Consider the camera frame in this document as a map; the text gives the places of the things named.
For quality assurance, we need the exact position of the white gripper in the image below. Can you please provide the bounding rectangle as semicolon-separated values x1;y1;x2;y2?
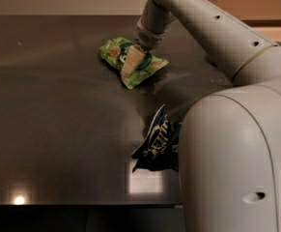
121;19;166;78

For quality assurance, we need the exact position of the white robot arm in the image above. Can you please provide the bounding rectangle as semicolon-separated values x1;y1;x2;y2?
135;0;281;232

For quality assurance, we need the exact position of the blue chip bag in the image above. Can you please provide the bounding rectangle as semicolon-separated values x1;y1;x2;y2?
131;105;182;172

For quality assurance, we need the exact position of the green rice chip bag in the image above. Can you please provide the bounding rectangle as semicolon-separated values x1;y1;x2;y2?
99;37;168;89

